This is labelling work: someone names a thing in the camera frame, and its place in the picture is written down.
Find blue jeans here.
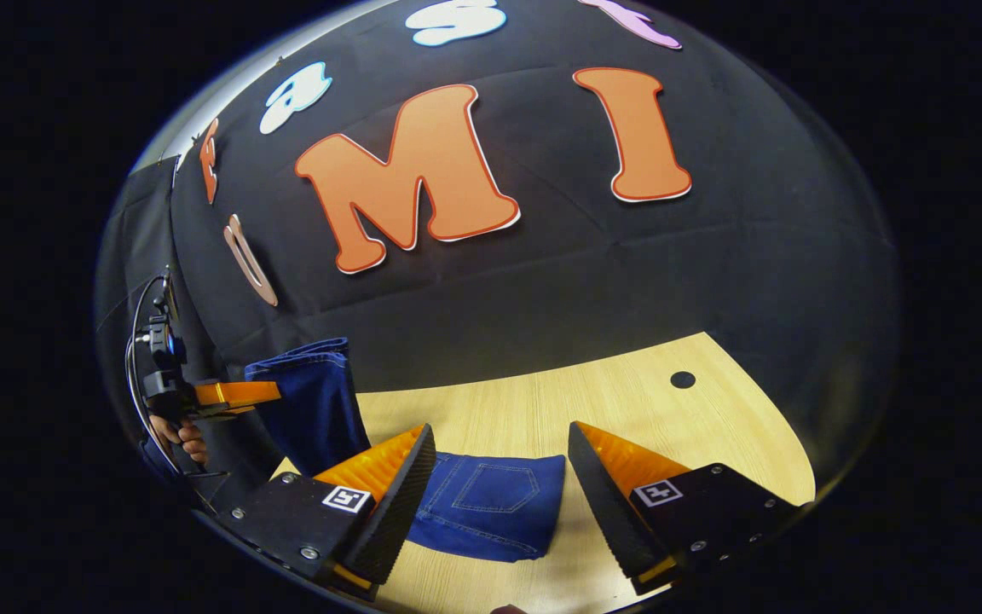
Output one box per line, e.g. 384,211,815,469
244,339,567,564

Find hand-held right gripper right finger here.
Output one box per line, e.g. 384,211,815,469
568,420,801,598

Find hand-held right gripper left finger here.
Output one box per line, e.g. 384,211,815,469
218,424,438,602

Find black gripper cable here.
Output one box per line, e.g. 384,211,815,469
123,271,232,480

